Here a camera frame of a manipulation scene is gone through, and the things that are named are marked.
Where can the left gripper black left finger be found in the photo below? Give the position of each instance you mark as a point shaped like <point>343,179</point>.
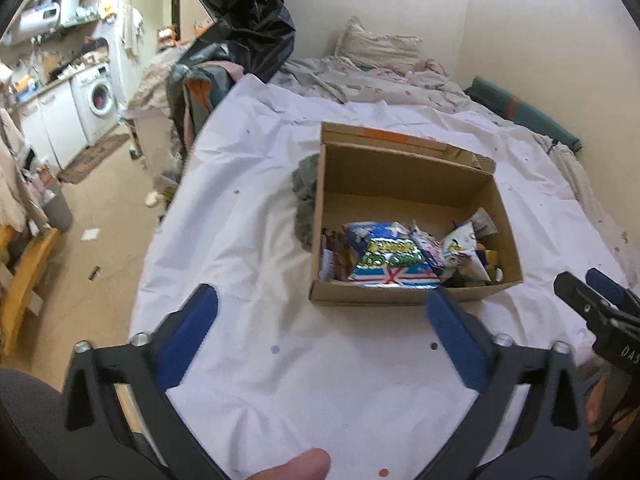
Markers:
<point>118,420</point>

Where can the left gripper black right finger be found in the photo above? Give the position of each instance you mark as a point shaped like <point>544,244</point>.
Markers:
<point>550,439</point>

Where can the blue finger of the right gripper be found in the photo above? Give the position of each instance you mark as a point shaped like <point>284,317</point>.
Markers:
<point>615,293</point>

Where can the white red snack bag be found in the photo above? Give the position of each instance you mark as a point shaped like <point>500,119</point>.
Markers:
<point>430,247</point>

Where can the person's right hand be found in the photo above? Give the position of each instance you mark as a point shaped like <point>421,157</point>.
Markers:
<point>605,417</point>

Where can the person's left hand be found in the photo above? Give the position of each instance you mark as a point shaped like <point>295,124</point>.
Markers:
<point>313,464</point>

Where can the blue yellow chips bag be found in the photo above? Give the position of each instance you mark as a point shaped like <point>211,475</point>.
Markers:
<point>490,260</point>

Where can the white penguin snack bag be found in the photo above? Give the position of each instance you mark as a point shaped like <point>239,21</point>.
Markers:
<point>458,250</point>

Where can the wooden chair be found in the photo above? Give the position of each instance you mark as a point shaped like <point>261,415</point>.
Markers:
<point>26,274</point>

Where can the grey trash bin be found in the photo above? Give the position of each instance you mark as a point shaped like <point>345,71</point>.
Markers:
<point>55,207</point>

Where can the green rolled mat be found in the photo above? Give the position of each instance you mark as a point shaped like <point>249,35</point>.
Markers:
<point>510,107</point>

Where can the brown cardboard box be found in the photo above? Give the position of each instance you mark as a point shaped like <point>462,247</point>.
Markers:
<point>367,174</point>

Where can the blue green candy bag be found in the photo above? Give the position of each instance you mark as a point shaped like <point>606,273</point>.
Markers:
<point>384,254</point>

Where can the brown door mat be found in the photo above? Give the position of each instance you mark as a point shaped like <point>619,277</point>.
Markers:
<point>91,157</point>

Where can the dark brown snack packet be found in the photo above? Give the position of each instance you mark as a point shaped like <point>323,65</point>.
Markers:
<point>335,258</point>

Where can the floral beige blanket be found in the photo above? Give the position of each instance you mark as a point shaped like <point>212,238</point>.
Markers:
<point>341,81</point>

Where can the white kitchen cabinet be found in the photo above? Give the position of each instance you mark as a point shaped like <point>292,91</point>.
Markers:
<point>51,125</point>

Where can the grey crumpled cloth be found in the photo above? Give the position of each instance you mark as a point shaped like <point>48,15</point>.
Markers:
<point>304,186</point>

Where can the beige pillow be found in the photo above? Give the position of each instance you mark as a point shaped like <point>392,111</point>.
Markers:
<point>367,49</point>

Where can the white washing machine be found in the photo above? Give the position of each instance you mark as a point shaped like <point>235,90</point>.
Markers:
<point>95,101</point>

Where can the black plastic garbage bag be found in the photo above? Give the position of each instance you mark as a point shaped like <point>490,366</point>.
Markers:
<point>258,35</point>

